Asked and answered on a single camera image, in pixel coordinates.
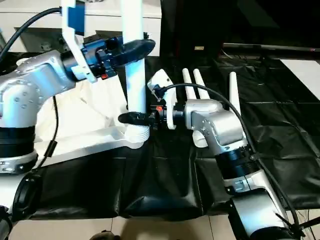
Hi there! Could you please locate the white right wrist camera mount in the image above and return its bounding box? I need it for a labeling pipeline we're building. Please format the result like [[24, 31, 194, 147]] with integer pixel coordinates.
[[147, 68, 177, 109]]

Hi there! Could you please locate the white cabinet with glass doors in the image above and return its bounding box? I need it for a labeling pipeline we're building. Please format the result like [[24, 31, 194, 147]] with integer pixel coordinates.
[[0, 0, 162, 54]]

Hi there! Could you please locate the white plastic table top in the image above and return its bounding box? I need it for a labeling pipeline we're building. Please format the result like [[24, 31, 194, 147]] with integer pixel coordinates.
[[0, 55, 152, 201]]

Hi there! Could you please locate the white plastic table leg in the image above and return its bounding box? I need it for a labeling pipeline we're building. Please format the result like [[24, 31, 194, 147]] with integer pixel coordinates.
[[193, 68, 212, 101], [228, 71, 243, 120], [119, 0, 152, 147], [181, 68, 209, 149]]

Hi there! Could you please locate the white board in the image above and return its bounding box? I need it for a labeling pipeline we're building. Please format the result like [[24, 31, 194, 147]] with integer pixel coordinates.
[[279, 58, 320, 96]]

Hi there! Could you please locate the black plastic mat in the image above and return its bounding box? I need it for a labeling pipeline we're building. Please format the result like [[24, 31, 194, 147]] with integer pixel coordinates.
[[0, 49, 320, 222]]

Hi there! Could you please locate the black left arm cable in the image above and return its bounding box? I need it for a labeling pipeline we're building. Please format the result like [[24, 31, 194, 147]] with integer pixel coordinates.
[[0, 7, 64, 168]]

